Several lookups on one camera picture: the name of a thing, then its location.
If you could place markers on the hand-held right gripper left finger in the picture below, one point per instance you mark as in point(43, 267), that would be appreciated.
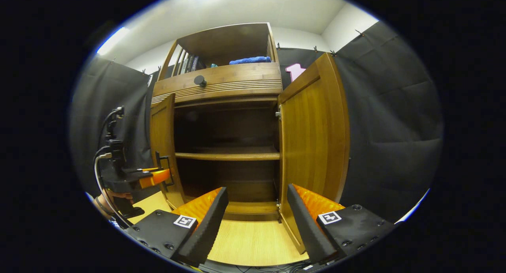
point(209, 229)

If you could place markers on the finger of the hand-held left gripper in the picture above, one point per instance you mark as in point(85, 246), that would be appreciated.
point(156, 178)

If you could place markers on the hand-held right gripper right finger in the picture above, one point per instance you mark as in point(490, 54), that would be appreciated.
point(308, 229)

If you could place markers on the wooden shoe cabinet door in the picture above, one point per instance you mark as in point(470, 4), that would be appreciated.
point(162, 130)
point(312, 138)

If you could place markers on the wooden double-door shoe cabinet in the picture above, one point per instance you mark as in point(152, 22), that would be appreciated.
point(225, 40)

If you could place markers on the metal door hinge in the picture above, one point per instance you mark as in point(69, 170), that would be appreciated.
point(278, 114)
point(278, 205)

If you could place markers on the wooden cabinet shelf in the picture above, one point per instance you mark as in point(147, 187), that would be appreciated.
point(227, 154)

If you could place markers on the black round drawer knob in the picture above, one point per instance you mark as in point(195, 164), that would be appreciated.
point(199, 80)

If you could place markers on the grey book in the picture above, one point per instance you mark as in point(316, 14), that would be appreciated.
point(184, 65)

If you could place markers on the dark blue book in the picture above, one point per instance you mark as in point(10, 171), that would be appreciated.
point(195, 63)

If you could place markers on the wooden ribbed drawer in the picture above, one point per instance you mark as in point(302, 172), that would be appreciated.
point(237, 77)

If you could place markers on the black backdrop cloth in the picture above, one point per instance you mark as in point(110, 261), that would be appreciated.
point(387, 127)

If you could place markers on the ceiling light panel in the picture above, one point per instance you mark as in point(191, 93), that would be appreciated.
point(112, 40)

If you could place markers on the blue folded towel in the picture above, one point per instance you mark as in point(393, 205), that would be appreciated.
point(249, 60)

